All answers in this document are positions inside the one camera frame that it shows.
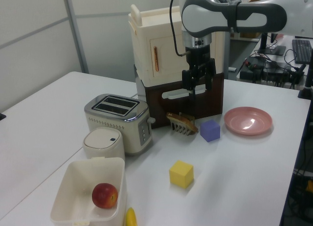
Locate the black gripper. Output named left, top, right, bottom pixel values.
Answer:
left=181, top=45, right=217, bottom=100

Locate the toasted bread slice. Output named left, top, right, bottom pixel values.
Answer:
left=166, top=113, right=199, bottom=134

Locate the dark brown drawer box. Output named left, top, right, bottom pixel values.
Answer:
left=144, top=71, right=225, bottom=129

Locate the purple cube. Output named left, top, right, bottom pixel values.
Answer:
left=200, top=120, right=221, bottom=143

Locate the metal toast rack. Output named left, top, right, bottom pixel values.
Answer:
left=170, top=112, right=196, bottom=136

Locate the wooden background cabinet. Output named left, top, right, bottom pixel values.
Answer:
left=229, top=31, right=261, bottom=40

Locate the pink plate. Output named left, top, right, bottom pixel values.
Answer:
left=224, top=107, right=273, bottom=136

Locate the black monitor stand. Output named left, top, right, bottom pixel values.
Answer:
left=257, top=32, right=287, bottom=56

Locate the black monitor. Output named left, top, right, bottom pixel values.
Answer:
left=269, top=33, right=284, bottom=43

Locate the cream chrome toaster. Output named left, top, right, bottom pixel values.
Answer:
left=84, top=93, right=156, bottom=156

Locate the yellow cube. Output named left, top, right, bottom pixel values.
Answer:
left=169, top=160, right=194, bottom=189

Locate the black keyboard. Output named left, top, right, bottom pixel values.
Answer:
left=291, top=39, right=313, bottom=65

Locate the black clamp pole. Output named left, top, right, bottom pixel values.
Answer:
left=297, top=62, right=313, bottom=99

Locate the small cream lidded bin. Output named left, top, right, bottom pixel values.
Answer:
left=82, top=127, right=126, bottom=163

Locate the red apple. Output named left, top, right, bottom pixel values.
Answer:
left=91, top=183, right=119, bottom=209

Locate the yellow banana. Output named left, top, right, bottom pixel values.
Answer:
left=125, top=207, right=138, bottom=226

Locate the white plastic open container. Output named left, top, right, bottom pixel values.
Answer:
left=50, top=157, right=128, bottom=226

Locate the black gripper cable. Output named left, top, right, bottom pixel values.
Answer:
left=169, top=0, right=189, bottom=57

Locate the cream toy cabinet with handles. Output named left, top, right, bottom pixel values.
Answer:
left=128, top=3, right=225, bottom=85

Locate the black electronics with cables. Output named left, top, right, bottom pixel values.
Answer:
left=239, top=55, right=307, bottom=87

